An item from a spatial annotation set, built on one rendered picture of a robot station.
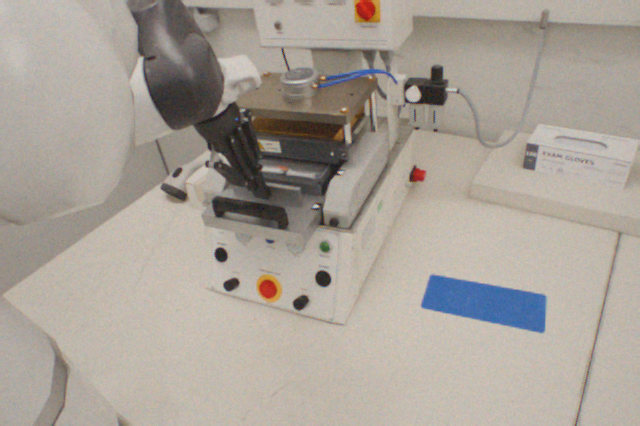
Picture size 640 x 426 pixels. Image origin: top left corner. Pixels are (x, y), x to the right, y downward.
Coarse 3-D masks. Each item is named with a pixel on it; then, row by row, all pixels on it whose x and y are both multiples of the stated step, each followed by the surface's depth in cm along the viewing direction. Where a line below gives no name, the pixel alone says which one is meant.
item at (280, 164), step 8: (264, 160) 99; (272, 160) 99; (280, 160) 98; (288, 160) 98; (296, 160) 98; (304, 160) 97; (264, 168) 97; (272, 168) 96; (280, 168) 96; (288, 168) 95; (296, 168) 95; (304, 168) 95; (312, 168) 94; (320, 168) 94; (312, 176) 92; (320, 176) 92
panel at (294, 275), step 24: (216, 240) 103; (264, 240) 98; (312, 240) 93; (336, 240) 91; (216, 264) 104; (240, 264) 101; (264, 264) 99; (288, 264) 96; (312, 264) 94; (336, 264) 92; (216, 288) 106; (240, 288) 103; (288, 288) 98; (312, 288) 95; (336, 288) 93; (312, 312) 96
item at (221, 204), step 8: (216, 200) 89; (224, 200) 88; (232, 200) 88; (240, 200) 87; (216, 208) 89; (224, 208) 88; (232, 208) 87; (240, 208) 87; (248, 208) 86; (256, 208) 85; (264, 208) 85; (272, 208) 84; (280, 208) 84; (256, 216) 86; (264, 216) 85; (272, 216) 84; (280, 216) 84; (280, 224) 85
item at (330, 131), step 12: (264, 120) 102; (276, 120) 101; (288, 120) 100; (360, 120) 104; (264, 132) 98; (276, 132) 97; (288, 132) 96; (300, 132) 95; (312, 132) 95; (324, 132) 94; (336, 132) 93
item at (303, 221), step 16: (224, 192) 98; (240, 192) 95; (272, 192) 91; (288, 192) 89; (208, 208) 94; (288, 208) 90; (304, 208) 90; (320, 208) 89; (208, 224) 93; (224, 224) 91; (240, 224) 89; (256, 224) 88; (272, 224) 87; (288, 224) 87; (304, 224) 86; (288, 240) 86; (304, 240) 85
